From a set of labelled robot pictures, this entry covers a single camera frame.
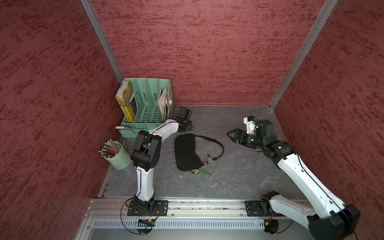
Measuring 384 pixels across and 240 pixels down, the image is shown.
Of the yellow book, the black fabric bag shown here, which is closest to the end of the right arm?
the black fabric bag

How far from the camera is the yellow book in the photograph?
93cm

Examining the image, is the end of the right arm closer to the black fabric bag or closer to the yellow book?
the black fabric bag

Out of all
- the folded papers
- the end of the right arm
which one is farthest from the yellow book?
the end of the right arm

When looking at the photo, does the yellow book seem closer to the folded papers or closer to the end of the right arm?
the folded papers

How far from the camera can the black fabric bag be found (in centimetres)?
88

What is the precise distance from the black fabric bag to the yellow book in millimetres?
371
